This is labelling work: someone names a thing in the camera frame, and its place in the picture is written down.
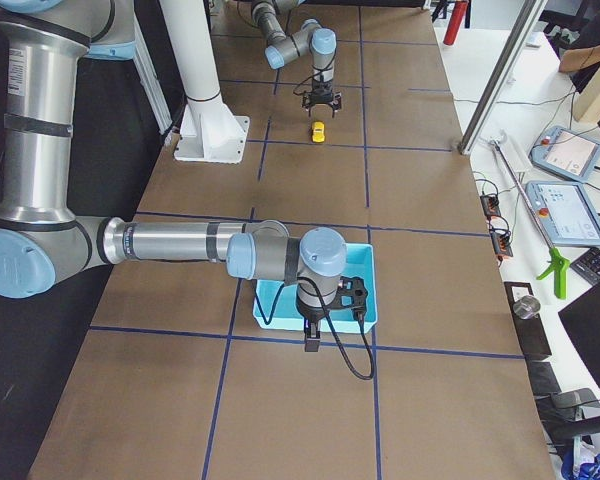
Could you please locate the orange black connector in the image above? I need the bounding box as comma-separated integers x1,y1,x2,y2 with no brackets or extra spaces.
480,194,501,218
490,229,513,260

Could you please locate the upper teach pendant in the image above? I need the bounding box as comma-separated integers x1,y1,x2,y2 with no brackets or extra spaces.
529,126,600,183

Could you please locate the silver metal cup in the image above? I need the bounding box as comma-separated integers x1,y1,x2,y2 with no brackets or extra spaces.
512,295,541,320

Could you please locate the yellow beetle toy car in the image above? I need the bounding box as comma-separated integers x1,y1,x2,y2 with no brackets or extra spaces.
311,121,326,144

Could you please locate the black keypad calculator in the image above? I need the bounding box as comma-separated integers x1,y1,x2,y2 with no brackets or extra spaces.
570,247,600,286

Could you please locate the white pillar mount base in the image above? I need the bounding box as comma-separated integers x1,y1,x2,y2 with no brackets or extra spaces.
160,0,250,164

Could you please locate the aluminium frame post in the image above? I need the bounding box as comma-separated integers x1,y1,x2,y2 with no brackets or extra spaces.
458,0,547,156

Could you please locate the cardboard box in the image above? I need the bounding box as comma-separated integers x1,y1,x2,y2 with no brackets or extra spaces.
558,45,600,73

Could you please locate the light blue plastic bin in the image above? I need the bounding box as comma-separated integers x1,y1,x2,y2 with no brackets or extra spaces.
252,243,378,334

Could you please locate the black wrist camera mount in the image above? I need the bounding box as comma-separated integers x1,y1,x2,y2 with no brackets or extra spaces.
327,276,368,322

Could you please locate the lower orange black connector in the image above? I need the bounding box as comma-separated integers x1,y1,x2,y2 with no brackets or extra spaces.
490,229,513,260

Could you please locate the lower teach pendant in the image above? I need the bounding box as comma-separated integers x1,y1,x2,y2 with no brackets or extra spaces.
525,180,600,247

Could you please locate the upper orange black connector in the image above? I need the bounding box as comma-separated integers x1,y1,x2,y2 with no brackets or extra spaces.
480,194,501,218

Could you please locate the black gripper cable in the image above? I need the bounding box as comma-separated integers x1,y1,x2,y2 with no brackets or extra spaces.
257,279,376,381

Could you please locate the teach pendant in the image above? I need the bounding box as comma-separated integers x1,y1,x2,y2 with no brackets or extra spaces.
525,180,600,247
529,126,600,183

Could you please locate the red fire extinguisher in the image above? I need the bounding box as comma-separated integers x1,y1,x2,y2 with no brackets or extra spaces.
443,0,469,46

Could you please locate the black box on table edge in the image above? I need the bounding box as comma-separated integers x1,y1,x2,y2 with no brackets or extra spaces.
504,281,552,361

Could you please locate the green handled reacher tool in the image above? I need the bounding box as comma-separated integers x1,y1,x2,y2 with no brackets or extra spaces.
489,140,570,300

